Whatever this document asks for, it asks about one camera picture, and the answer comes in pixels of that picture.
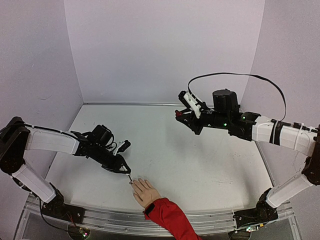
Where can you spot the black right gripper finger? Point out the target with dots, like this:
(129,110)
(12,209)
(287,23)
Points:
(190,122)
(190,109)

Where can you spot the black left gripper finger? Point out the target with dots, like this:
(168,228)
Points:
(120,161)
(120,170)

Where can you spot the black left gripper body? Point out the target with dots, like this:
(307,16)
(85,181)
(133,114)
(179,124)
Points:
(99,155)

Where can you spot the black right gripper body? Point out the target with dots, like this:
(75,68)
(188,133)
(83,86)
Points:
(196,120)

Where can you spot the red nail polish bottle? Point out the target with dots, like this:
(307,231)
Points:
(178,113)

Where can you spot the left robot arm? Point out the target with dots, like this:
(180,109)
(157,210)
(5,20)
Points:
(18,137)

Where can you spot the red jacket sleeve forearm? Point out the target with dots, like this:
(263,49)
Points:
(169,216)

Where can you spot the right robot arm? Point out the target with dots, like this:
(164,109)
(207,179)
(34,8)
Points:
(251,126)

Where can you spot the mannequin hand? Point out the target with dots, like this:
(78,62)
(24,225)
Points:
(144,193)

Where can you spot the circuit board with leds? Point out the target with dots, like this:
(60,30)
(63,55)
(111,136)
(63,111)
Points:
(78,233)

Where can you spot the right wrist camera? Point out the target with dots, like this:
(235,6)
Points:
(192,102)

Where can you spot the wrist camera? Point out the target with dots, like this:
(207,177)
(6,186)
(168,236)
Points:
(192,102)
(122,147)

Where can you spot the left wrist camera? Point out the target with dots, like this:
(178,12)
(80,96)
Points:
(122,147)

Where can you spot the aluminium front rail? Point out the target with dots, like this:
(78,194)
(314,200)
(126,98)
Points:
(134,223)

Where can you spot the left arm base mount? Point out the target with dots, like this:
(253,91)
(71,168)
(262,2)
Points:
(58,209)

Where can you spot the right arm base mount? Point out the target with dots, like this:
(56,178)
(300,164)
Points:
(261,214)

